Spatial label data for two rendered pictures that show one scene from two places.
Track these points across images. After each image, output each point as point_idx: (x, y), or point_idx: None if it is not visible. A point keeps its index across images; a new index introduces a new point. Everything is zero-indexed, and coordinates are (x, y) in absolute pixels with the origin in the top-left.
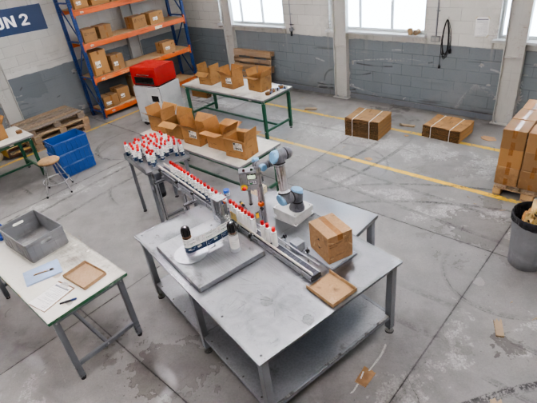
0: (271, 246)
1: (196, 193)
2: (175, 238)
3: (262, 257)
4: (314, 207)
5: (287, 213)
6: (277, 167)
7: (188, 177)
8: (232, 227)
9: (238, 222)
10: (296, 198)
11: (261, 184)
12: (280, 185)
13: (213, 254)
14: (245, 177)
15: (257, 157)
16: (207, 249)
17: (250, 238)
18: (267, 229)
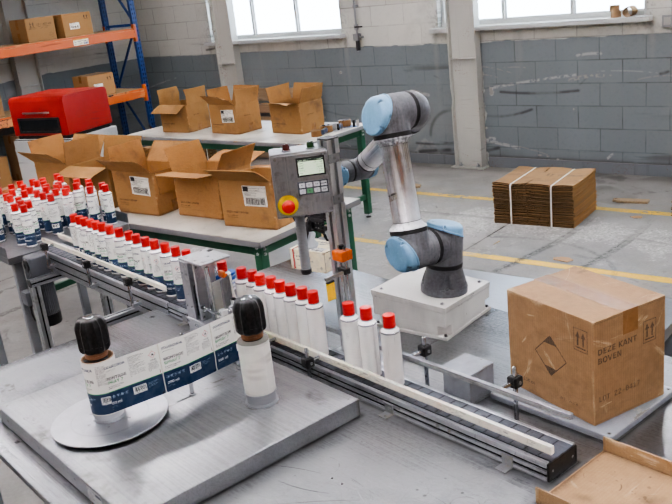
0: (382, 384)
1: (140, 286)
2: (63, 385)
3: (354, 422)
4: (489, 297)
5: (417, 302)
6: (389, 146)
7: (119, 241)
8: (254, 312)
9: (267, 333)
10: (447, 250)
11: (342, 195)
12: (399, 203)
13: (187, 418)
14: (293, 167)
15: None
16: (166, 405)
17: (308, 371)
18: (367, 328)
